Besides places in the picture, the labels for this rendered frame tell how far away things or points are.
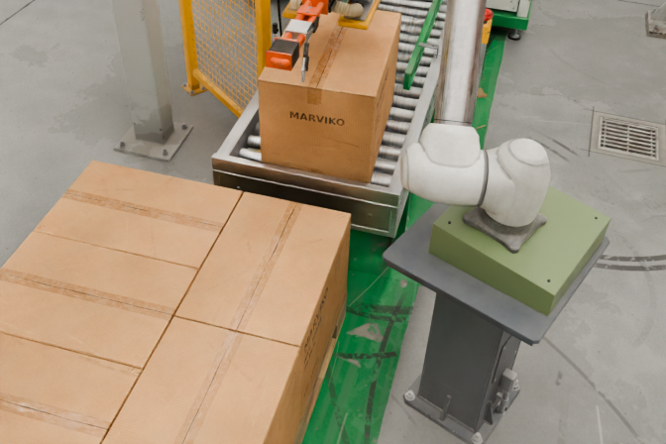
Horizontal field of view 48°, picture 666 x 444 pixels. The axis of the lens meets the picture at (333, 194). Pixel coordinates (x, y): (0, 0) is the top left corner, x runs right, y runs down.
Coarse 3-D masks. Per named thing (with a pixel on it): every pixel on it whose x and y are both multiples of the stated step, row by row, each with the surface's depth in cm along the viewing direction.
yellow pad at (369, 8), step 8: (352, 0) 255; (360, 0) 249; (376, 0) 256; (368, 8) 250; (376, 8) 253; (344, 16) 245; (368, 16) 247; (344, 24) 244; (352, 24) 243; (360, 24) 243; (368, 24) 243
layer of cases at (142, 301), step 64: (128, 192) 265; (192, 192) 266; (64, 256) 240; (128, 256) 241; (192, 256) 242; (256, 256) 243; (320, 256) 244; (0, 320) 220; (64, 320) 221; (128, 320) 221; (192, 320) 223; (256, 320) 223; (320, 320) 241; (0, 384) 204; (64, 384) 204; (128, 384) 205; (192, 384) 205; (256, 384) 206
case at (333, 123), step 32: (320, 32) 274; (352, 32) 275; (384, 32) 276; (320, 64) 257; (352, 64) 257; (384, 64) 258; (288, 96) 250; (320, 96) 248; (352, 96) 245; (384, 96) 271; (288, 128) 259; (320, 128) 256; (352, 128) 253; (384, 128) 293; (288, 160) 268; (320, 160) 265; (352, 160) 262
